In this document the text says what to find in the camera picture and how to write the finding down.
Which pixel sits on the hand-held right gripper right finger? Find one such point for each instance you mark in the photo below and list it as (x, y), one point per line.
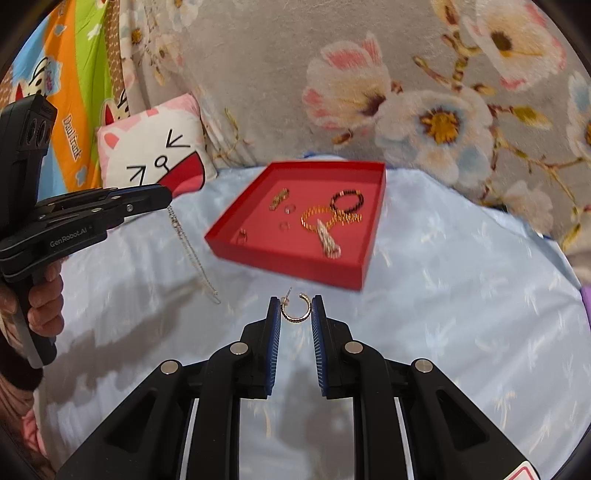
(317, 346)

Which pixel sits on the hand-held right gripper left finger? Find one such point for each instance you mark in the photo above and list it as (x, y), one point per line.
(273, 346)

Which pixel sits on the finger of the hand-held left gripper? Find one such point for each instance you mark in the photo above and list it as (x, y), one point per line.
(115, 194)
(115, 213)

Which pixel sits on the gold hoop earring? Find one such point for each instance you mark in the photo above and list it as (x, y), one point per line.
(295, 319)

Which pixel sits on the red jewelry box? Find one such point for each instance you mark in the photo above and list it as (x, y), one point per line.
(258, 230)

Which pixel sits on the gold bangle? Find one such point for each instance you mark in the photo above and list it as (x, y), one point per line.
(304, 217)

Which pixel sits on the gold clip earring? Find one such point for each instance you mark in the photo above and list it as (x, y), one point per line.
(278, 199)

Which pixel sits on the person's left hand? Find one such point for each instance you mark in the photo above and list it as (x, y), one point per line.
(48, 300)

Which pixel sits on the white cat face pillow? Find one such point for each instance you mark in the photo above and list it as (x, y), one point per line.
(138, 152)

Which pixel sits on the colourful cartoon cloth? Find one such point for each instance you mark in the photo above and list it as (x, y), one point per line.
(83, 69)

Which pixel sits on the small gold earring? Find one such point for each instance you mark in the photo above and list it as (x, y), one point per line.
(241, 236)

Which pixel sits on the light blue satin sheet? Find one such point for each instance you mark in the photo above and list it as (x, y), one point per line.
(461, 323)

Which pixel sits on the grey floral plush blanket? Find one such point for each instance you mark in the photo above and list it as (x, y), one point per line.
(286, 46)

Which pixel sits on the person's pink clothing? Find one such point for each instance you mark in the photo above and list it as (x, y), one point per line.
(23, 424)

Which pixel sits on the purple cloth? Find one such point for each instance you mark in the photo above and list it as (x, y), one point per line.
(586, 302)

